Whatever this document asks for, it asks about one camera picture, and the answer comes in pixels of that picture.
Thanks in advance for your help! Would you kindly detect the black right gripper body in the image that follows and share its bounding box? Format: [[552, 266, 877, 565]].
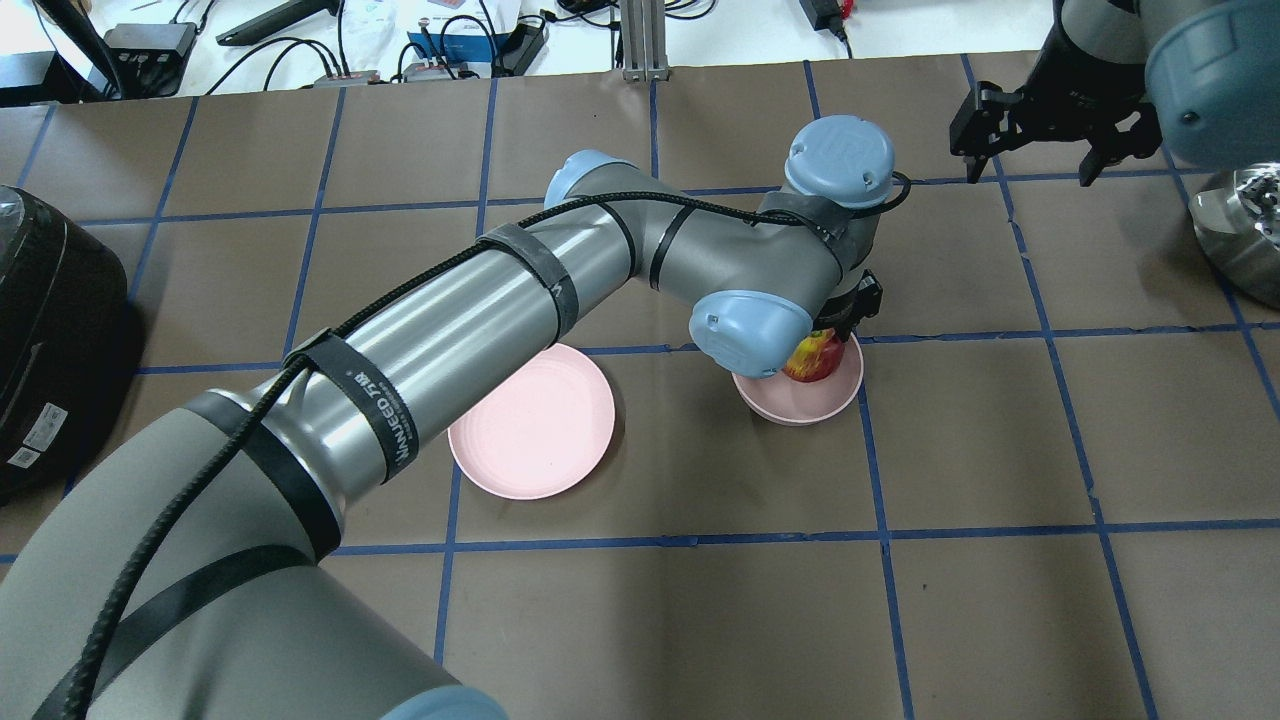
[[948, 26, 1164, 167]]

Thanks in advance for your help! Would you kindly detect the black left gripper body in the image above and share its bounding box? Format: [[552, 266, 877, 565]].
[[812, 269, 884, 342]]

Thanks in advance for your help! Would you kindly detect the red yellow apple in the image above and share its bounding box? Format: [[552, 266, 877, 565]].
[[783, 329, 845, 383]]

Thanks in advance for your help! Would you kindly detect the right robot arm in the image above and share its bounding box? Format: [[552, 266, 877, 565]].
[[948, 1, 1279, 187]]

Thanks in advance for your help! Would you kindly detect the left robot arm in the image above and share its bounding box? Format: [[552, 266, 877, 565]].
[[3, 115, 900, 719]]

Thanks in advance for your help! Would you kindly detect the pink bowl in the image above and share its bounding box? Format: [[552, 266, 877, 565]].
[[732, 336, 864, 427]]

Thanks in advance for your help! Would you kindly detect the pink plate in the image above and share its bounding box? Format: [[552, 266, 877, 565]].
[[447, 345, 616, 501]]

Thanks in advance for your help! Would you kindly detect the steel steamer pot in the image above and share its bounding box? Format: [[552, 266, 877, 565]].
[[1189, 161, 1279, 309]]

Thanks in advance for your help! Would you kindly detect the black power adapter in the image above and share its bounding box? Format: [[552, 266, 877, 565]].
[[797, 0, 856, 41]]

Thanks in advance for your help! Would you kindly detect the blue white box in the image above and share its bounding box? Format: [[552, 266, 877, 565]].
[[404, 14, 541, 76]]

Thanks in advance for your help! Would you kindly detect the black bar tool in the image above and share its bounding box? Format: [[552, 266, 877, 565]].
[[215, 1, 346, 49]]

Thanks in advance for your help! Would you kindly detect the dark grey rice cooker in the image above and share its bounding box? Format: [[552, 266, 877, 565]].
[[1, 184, 127, 502]]

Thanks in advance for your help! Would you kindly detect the aluminium frame post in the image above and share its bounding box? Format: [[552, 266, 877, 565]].
[[614, 0, 671, 83]]

